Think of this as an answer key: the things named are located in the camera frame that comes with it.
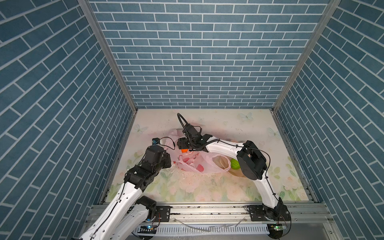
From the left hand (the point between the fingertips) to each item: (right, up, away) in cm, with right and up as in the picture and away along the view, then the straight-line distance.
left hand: (169, 155), depth 78 cm
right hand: (+3, +5, +15) cm, 16 cm away
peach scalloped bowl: (+31, -7, +11) cm, 33 cm away
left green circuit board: (-9, -35, -6) cm, 37 cm away
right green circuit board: (+53, -34, -6) cm, 64 cm away
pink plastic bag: (+17, -5, +7) cm, 19 cm away
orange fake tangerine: (+7, +1, +7) cm, 11 cm away
